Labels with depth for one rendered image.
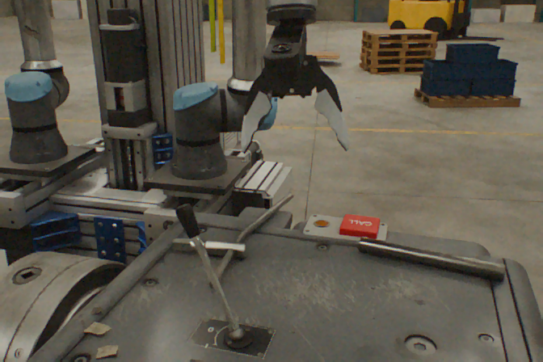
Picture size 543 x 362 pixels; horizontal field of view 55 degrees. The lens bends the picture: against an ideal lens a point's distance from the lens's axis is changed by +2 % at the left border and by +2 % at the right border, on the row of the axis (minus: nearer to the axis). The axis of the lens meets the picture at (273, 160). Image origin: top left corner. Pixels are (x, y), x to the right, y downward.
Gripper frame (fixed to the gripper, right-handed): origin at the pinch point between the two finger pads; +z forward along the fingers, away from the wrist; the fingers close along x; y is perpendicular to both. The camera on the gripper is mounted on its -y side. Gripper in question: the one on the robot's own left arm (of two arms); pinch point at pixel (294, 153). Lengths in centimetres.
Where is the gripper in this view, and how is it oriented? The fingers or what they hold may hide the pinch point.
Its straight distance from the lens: 73.2
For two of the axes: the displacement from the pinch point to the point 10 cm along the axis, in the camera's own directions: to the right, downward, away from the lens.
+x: -9.9, 0.2, 1.2
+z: 0.4, 9.9, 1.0
